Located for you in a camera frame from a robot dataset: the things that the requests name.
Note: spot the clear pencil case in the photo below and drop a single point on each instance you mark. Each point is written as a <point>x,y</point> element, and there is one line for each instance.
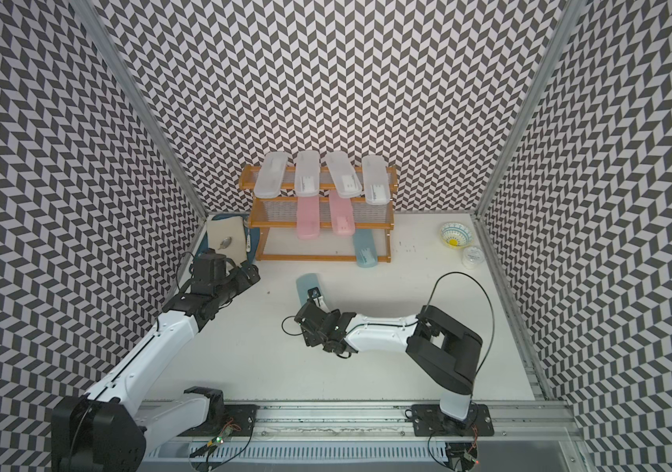
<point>343,175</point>
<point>271,174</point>
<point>376,180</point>
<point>307,174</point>

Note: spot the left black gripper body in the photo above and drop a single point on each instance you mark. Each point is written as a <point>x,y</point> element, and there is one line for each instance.
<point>236,282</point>

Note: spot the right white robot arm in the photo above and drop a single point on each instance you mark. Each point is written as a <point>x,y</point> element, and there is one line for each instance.
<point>446,350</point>

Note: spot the aluminium front rail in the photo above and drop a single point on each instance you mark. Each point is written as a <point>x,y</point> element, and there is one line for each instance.
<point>361,431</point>

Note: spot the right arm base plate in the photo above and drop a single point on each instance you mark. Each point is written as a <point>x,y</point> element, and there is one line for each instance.
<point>427,420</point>

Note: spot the wooden two-tier shelf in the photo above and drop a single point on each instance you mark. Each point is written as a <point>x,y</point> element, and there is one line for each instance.
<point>281,213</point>

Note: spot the patterned bowl yellow centre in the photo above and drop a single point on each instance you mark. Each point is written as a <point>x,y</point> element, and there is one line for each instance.
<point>456,235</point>

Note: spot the teal pencil case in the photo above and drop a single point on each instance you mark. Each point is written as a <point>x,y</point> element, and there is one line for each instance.
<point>304,283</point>
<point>365,250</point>

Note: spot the dark teal tray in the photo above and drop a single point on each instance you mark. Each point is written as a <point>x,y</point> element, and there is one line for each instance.
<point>201,245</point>

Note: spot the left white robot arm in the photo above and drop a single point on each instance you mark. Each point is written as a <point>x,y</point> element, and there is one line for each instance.
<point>103,429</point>

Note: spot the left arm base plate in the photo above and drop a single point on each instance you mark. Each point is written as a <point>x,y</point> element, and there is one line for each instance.
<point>241,416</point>

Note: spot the pink pencil case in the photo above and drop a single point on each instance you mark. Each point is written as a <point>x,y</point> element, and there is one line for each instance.
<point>341,214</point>
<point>308,218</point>

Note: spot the beige folded cloth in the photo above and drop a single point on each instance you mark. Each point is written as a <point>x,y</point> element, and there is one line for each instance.
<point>217,230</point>

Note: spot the small clear glass cup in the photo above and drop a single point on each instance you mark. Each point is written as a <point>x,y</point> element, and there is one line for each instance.
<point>473,257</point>

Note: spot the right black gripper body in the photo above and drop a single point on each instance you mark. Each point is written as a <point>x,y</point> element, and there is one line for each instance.
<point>314,339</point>

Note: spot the pink handled spoon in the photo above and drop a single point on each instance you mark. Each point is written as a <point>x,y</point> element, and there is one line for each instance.
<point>225,243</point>

